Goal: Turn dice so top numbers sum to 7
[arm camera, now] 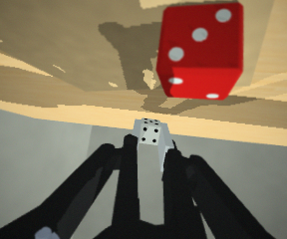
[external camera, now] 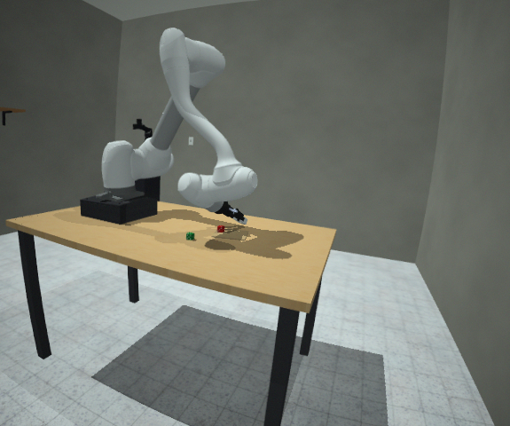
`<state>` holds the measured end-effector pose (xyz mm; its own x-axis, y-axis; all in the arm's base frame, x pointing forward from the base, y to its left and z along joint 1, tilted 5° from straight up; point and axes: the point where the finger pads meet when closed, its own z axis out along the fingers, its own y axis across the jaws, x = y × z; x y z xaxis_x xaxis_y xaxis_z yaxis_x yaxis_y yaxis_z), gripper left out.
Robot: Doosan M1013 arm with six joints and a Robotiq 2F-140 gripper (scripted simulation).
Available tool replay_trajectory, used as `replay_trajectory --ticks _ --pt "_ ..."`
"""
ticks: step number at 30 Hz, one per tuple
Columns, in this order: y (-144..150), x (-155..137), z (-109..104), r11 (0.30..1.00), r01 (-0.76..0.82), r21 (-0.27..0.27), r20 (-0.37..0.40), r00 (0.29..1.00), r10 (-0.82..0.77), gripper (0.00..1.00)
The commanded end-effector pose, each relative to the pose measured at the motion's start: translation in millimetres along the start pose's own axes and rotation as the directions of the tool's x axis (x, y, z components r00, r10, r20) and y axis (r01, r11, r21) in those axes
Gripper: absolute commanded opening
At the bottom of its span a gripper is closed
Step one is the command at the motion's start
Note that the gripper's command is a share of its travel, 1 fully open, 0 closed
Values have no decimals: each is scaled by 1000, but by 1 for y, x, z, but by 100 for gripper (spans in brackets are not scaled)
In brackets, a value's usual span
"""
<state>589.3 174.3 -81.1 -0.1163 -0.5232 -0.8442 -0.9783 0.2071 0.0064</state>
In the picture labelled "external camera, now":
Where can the tan square mat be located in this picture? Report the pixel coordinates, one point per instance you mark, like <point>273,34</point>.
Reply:
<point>231,234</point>

